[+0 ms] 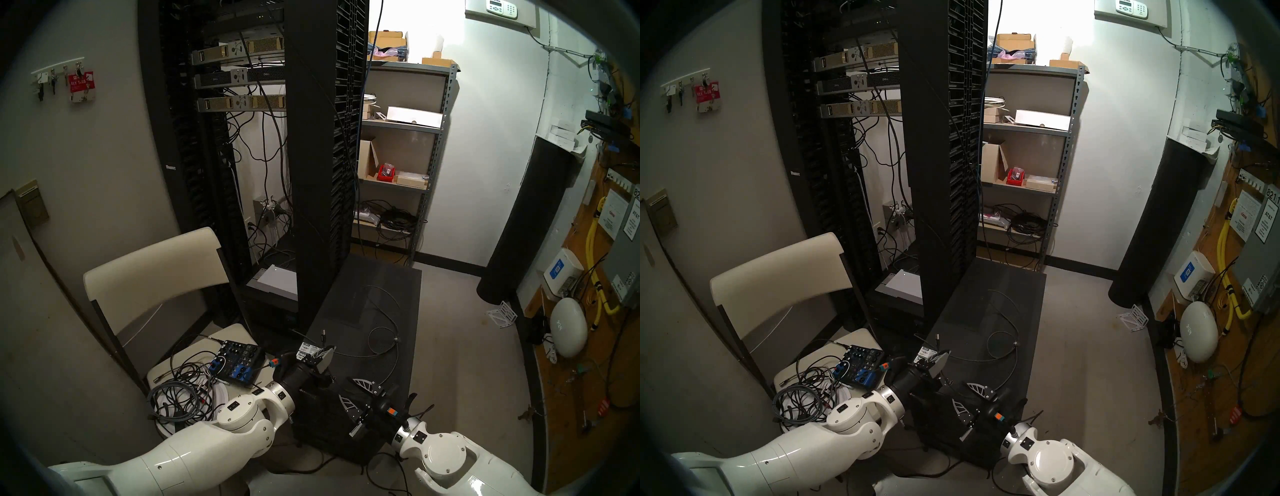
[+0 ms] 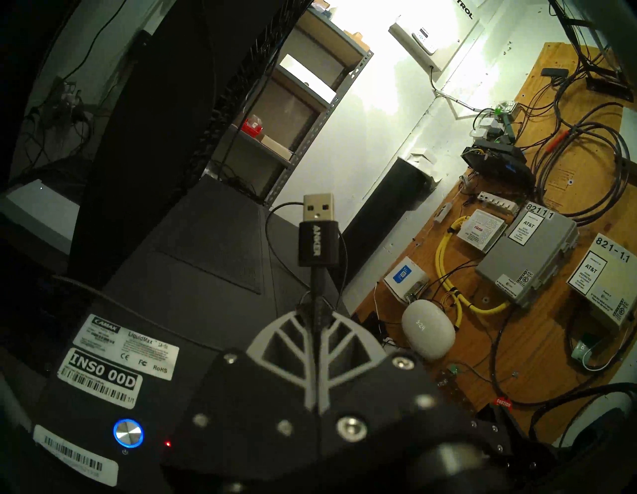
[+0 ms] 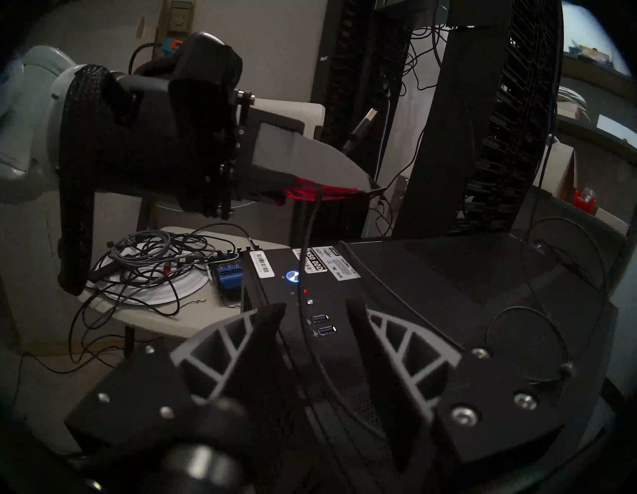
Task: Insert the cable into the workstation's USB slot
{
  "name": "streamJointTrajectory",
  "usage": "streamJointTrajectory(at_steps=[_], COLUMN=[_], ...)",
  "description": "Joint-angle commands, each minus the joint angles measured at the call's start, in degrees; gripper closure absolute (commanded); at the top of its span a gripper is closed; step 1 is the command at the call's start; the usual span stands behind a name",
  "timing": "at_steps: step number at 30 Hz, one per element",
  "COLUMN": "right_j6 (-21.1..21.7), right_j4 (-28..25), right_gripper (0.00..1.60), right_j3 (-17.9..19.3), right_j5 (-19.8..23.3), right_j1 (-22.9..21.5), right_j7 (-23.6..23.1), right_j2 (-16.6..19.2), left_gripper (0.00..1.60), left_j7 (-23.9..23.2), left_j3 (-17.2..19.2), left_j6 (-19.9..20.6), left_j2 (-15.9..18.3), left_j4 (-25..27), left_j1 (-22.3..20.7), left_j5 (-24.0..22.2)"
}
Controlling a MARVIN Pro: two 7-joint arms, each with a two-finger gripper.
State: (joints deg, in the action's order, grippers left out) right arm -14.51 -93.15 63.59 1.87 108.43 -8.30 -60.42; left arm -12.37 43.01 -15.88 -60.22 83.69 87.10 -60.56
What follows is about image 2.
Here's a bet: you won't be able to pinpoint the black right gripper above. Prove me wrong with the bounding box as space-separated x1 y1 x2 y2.
468 404 637 494

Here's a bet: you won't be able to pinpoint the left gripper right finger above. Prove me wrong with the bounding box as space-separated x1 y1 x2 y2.
318 313 388 412

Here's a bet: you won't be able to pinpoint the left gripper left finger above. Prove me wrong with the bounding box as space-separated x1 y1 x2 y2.
247 312 319 410

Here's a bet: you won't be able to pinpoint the black braided USB cable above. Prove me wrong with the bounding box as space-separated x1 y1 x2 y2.
50 193 350 350

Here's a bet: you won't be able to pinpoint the black workstation tower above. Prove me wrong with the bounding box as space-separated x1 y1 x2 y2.
30 174 360 494

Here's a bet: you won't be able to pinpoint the white oval dome device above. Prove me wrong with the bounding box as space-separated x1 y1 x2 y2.
402 300 457 362

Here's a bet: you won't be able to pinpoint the white box blue label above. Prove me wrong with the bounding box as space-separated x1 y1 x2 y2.
383 256 430 304

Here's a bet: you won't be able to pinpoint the tall black cylinder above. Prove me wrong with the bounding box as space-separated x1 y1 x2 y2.
341 157 433 290

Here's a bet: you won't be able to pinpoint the white ciena labelled box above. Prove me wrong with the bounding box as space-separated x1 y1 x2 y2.
457 209 508 254

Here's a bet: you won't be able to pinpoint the tan flat box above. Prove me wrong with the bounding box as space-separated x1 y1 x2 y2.
259 133 295 160

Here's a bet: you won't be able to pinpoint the small white boxes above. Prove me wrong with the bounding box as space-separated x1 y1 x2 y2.
406 148 441 183

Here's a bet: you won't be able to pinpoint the white patch block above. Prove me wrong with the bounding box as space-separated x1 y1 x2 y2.
477 192 521 216

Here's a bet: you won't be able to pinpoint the grey metal shelving unit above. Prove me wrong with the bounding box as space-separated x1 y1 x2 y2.
202 5 375 208

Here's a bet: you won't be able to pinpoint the white flat box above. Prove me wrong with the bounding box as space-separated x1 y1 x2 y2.
279 54 338 103

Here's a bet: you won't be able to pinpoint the white flat device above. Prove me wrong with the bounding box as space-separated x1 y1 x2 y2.
0 179 80 255

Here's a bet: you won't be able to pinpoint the white alarm control panel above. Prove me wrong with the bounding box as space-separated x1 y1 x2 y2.
388 0 486 73

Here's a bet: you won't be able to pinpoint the yellow cable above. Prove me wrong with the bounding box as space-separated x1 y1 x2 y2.
435 216 511 332

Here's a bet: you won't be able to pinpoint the cream AT&T enclosure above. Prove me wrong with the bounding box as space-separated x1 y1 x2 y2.
567 233 637 330

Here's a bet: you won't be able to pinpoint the grey AT&T enclosure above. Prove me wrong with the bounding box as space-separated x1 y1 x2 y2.
475 202 580 309

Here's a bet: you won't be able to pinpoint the black wall router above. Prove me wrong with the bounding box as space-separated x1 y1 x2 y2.
460 139 536 188

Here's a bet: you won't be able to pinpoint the thick black cable loops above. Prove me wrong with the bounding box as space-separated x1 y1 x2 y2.
535 65 634 221

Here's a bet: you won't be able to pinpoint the wall outlet with plugs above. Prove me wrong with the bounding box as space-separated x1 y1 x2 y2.
42 77 93 131

